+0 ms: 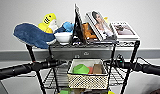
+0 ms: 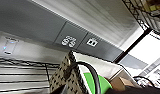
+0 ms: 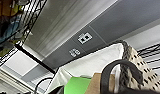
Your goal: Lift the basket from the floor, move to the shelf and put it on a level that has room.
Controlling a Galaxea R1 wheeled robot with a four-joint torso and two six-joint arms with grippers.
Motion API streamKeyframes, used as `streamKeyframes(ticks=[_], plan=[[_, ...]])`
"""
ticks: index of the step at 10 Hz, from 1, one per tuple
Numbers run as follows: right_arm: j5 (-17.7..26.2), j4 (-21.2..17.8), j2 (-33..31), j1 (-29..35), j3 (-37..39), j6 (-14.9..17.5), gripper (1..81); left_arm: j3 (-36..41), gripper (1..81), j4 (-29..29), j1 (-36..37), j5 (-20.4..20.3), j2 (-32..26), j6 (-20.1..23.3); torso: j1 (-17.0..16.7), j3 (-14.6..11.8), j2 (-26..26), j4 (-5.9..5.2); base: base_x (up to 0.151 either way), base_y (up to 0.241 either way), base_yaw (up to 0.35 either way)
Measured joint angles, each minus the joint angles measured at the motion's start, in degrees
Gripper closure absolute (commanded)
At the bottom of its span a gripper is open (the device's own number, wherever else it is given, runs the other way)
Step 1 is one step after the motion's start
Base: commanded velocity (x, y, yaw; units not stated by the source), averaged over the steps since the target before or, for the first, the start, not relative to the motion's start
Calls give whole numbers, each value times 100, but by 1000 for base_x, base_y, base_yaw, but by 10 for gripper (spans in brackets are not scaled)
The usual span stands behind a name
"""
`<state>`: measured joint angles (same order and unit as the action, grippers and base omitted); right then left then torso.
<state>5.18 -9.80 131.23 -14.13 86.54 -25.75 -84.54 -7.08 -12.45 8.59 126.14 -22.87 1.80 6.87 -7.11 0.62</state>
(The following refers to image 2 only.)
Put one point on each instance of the green soft item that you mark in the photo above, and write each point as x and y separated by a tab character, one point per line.
86	81

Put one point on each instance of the round double wall outlet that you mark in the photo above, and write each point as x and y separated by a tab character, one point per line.
68	40

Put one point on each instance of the small square wall outlet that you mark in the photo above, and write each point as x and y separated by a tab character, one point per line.
92	42

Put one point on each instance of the white wall panel blue light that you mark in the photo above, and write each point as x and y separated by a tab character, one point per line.
8	46

